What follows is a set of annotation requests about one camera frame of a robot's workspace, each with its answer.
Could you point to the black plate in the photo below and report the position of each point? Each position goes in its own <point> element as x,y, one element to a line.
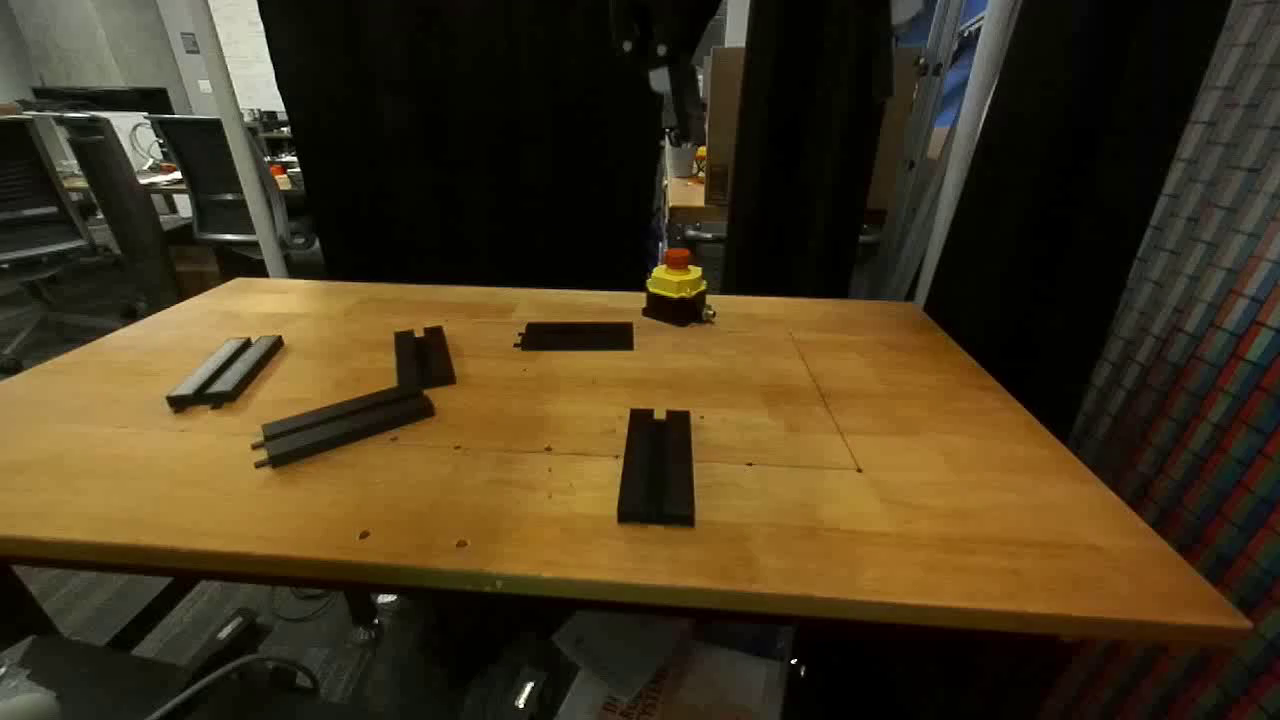
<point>579,336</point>

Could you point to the medium black grooved block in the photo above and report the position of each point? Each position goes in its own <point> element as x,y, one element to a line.
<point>657,464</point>

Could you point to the yellow red emergency stop button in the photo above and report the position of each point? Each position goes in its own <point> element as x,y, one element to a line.
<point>677,280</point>

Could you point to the short black grooved block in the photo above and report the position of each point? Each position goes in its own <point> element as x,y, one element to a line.
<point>425,363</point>

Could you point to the narrow black curtain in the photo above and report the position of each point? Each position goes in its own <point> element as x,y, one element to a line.
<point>805,144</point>

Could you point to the wide black curtain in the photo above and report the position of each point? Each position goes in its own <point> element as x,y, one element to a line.
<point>466,132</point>

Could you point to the black chair backrest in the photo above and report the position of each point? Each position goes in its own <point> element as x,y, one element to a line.
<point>213,174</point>

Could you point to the white pillar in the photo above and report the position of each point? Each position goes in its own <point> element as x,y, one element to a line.
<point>223,107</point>

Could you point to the black office chair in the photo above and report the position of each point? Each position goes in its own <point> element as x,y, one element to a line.
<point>124,213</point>

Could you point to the grey desk shelf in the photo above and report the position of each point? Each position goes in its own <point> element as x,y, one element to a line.
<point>35,186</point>

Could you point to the white metal frame post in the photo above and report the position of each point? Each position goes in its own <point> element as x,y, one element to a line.
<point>964,132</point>

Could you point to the black twin-bar rail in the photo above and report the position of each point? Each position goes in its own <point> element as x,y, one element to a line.
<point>225,372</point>

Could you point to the colourful patterned wall panel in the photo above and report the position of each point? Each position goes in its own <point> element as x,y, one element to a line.
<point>1202,403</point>

